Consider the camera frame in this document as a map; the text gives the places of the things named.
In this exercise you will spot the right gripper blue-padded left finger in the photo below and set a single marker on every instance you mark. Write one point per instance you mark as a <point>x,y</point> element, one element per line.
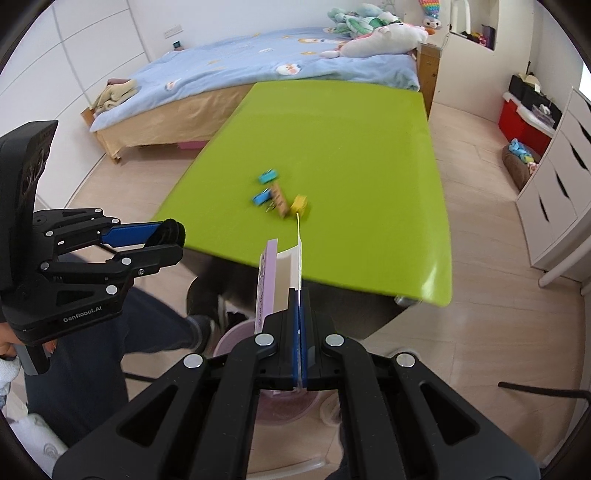
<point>196,421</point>

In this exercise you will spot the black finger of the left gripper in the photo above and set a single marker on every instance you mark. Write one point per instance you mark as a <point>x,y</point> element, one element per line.
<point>138,262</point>

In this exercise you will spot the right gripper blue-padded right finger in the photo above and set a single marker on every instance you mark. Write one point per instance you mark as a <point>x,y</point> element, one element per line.
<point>400,419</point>

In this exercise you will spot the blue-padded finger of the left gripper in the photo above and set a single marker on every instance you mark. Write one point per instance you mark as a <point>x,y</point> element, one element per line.
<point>167,232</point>

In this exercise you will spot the blue binder clip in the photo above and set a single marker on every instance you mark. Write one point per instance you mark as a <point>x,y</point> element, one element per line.
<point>262,197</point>
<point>268,176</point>

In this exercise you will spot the yellow binder clip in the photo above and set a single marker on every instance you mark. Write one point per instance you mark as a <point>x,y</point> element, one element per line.
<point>300,203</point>

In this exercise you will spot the person's left hand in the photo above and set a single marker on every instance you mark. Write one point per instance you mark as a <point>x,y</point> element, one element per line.
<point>8,340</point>

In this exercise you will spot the person's left shoe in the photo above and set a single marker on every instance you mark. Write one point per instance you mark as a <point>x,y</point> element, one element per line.
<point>210,320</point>

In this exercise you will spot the pink box under bed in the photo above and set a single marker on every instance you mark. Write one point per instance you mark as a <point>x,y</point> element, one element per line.
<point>192,145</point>

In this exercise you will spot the wooden clothespin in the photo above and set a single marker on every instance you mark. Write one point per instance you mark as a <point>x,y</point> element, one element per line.
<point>279,200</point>

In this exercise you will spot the bed with blue duvet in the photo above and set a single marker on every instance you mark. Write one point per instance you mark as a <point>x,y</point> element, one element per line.
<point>186,96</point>

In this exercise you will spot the folded beige blanket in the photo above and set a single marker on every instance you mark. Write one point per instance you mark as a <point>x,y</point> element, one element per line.
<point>113,95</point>

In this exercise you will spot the green-topped black table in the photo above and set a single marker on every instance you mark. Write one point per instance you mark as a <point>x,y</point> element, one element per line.
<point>376,225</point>

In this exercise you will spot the white drawer unit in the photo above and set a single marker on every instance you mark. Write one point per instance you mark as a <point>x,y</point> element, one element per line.
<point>554,206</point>

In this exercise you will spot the green plush toys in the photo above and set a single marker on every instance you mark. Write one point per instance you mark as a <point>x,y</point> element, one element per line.
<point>360,21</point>

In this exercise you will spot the brown pet bed with toys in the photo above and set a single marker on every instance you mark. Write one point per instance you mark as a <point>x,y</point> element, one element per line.
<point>520,161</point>

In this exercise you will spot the white plush toy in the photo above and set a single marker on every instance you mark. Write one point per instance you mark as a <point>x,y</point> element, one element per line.
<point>393,39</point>

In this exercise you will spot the wooden bed footboard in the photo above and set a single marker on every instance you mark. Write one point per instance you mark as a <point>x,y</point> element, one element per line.
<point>428,64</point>

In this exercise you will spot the red storage box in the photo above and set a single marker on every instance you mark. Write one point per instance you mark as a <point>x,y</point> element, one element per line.
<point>518,122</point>

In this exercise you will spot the black storage bins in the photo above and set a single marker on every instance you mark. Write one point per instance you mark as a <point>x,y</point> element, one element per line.
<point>532,99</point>

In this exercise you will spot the white stool frame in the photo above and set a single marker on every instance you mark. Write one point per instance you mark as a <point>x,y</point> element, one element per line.
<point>315,468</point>

